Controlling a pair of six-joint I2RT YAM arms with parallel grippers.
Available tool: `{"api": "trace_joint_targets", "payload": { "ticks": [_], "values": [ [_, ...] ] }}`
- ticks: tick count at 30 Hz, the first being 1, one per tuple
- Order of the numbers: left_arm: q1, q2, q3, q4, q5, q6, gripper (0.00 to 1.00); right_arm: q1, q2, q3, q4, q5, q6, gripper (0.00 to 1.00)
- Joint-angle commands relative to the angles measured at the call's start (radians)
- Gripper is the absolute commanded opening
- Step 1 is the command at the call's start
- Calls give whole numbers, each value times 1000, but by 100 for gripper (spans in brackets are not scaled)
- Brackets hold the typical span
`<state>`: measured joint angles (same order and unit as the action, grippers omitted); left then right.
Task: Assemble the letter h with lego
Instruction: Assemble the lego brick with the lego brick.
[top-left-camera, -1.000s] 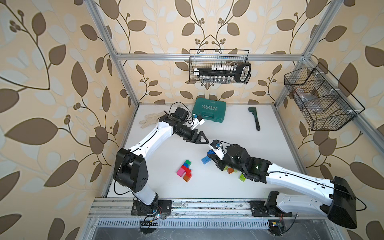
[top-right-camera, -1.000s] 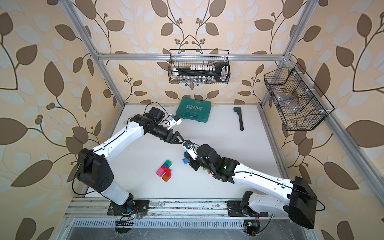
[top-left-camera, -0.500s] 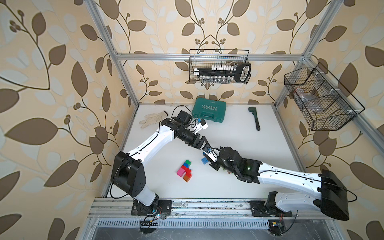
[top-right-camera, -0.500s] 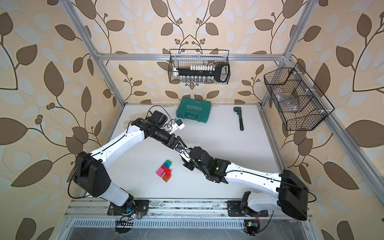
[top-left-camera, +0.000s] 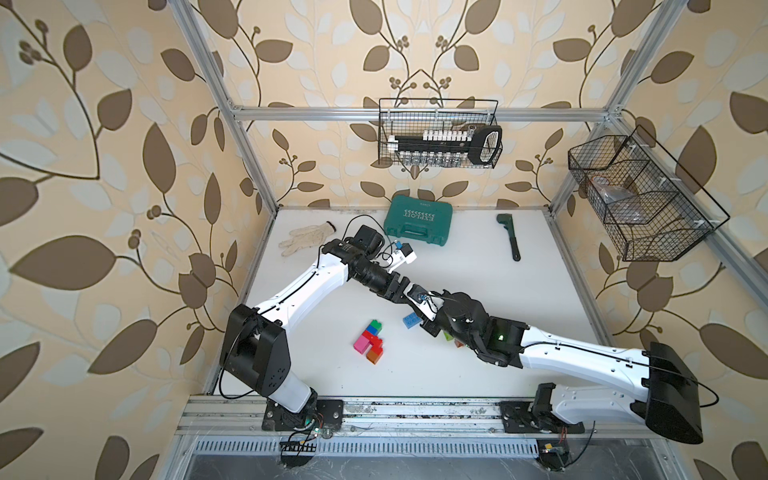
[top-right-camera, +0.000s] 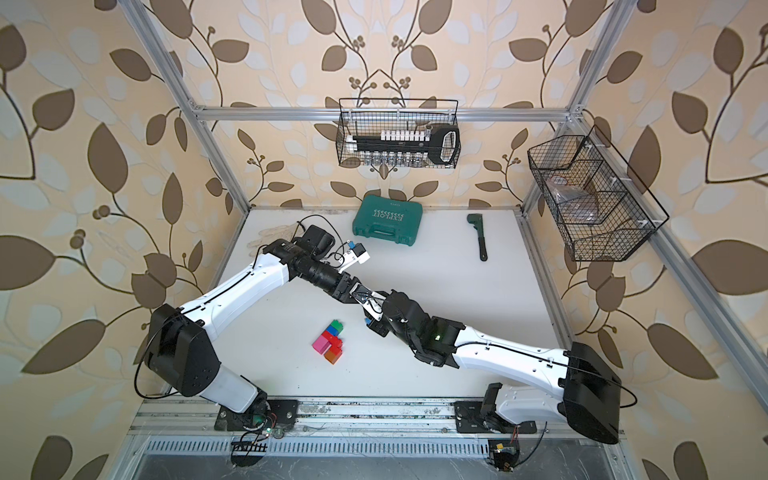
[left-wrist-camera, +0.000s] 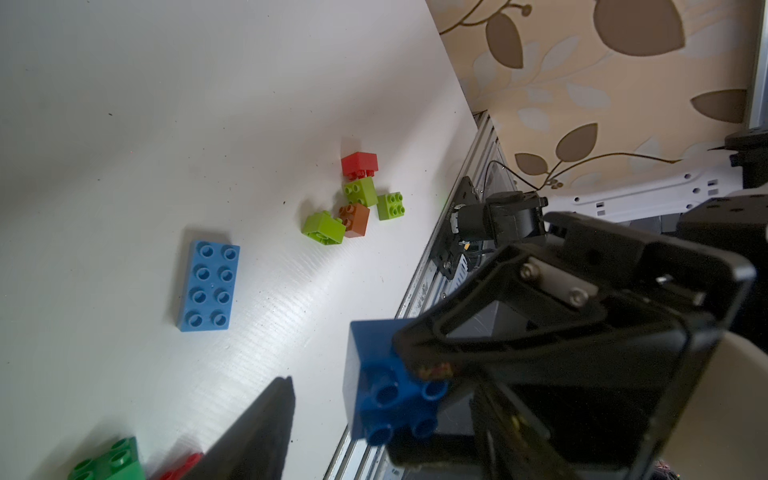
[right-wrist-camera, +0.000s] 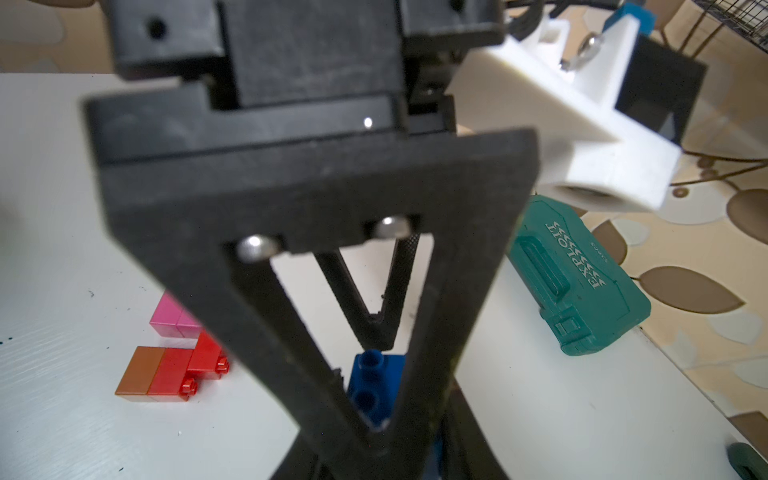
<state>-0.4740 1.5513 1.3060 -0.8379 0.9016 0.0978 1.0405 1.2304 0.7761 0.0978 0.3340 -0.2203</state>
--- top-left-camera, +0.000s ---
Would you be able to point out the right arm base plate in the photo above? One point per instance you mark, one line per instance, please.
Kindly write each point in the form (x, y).
(523, 417)

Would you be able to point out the red long lego brick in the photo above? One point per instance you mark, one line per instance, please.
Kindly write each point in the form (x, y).
(372, 341)

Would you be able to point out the pink lego brick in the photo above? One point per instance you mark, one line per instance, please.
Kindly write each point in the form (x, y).
(362, 344)

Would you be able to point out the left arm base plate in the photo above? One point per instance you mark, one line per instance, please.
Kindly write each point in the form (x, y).
(325, 415)

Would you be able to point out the black wire basket right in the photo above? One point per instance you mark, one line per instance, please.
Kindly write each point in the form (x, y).
(680, 212)

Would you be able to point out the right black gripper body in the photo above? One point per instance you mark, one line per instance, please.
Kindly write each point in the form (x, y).
(442, 321)

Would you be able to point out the black wire basket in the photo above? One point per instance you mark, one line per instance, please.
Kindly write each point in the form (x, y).
(413, 116)
(680, 212)

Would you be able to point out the small circuit board left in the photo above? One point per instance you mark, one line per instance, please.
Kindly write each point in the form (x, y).
(299, 447)

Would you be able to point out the green plastic tool case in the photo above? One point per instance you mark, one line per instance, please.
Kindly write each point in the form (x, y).
(411, 218)

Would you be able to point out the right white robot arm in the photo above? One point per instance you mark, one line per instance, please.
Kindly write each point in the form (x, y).
(652, 386)

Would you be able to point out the aluminium front rail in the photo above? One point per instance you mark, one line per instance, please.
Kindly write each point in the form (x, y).
(366, 417)

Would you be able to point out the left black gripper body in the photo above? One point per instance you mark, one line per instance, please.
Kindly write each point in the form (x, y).
(388, 282)

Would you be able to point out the blue long lego brick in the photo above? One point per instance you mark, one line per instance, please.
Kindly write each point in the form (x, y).
(412, 320)

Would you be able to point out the black wire basket centre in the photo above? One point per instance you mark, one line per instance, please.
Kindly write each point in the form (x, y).
(413, 116)

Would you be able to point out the plastic bag in basket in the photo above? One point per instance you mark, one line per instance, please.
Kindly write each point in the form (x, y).
(617, 204)

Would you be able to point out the small circuit board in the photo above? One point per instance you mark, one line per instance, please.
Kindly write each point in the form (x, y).
(299, 447)
(552, 456)

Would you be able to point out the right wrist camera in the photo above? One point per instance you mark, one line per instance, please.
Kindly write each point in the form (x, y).
(421, 302)

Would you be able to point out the small circuit board right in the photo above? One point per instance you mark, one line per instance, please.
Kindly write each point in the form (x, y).
(552, 456)

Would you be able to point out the black white socket tool set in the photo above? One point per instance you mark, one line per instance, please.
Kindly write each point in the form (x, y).
(476, 146)

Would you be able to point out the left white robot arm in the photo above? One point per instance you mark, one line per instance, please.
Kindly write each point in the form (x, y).
(255, 347)

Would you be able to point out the green black wrench tool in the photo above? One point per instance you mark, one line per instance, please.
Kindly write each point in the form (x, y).
(507, 221)

